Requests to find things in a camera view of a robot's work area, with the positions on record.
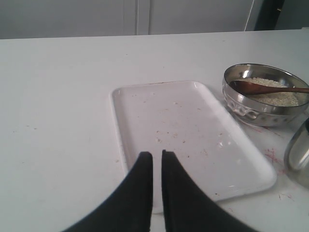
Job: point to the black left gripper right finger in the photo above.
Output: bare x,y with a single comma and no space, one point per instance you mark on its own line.
186,207

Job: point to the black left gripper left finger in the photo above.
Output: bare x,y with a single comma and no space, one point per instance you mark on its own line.
129,207

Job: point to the brown wooden spoon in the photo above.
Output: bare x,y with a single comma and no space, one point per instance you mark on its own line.
247,88

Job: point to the steel cup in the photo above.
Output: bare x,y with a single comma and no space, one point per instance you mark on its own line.
296,156

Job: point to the steel bowl of rice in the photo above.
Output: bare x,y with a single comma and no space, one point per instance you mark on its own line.
249,109

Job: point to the white rectangular tray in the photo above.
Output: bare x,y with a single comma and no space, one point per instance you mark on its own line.
185,117

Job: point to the white cabinet doors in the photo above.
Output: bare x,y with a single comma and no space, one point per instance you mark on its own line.
75,18

